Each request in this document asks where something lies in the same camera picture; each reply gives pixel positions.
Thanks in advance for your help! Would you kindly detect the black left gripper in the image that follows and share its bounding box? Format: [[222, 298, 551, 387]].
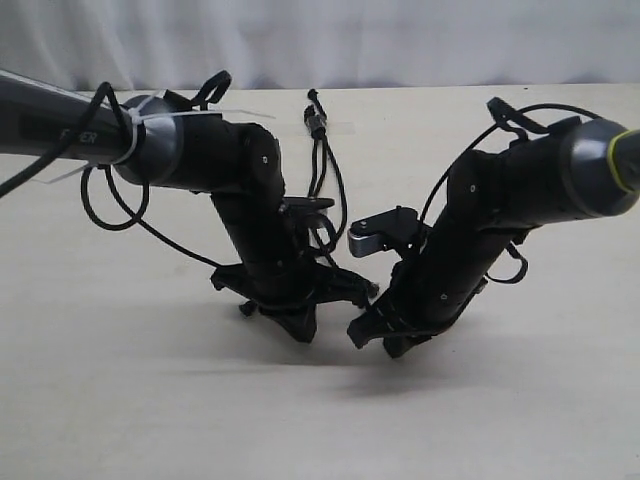
[[211, 259, 378, 344]]

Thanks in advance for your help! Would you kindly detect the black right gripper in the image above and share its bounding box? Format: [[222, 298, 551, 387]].
[[347, 251, 488, 359]]

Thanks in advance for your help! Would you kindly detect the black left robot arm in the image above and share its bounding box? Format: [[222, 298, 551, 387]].
[[1, 71, 378, 343]]

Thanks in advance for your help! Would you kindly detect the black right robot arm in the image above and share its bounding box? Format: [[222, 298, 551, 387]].
[[347, 118, 639, 358]]

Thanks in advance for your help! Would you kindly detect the white curtain backdrop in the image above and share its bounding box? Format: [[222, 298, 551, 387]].
[[1, 1, 639, 90]]

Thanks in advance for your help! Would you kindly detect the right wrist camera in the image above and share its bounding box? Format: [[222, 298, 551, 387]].
[[347, 206, 430, 258]]

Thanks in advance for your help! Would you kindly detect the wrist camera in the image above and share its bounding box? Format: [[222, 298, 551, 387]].
[[347, 206, 430, 258], [281, 196, 335, 216]]

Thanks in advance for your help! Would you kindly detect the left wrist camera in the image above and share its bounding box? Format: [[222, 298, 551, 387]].
[[281, 196, 335, 216]]

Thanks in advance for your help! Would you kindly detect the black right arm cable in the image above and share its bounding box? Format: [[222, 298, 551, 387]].
[[414, 97, 586, 286]]

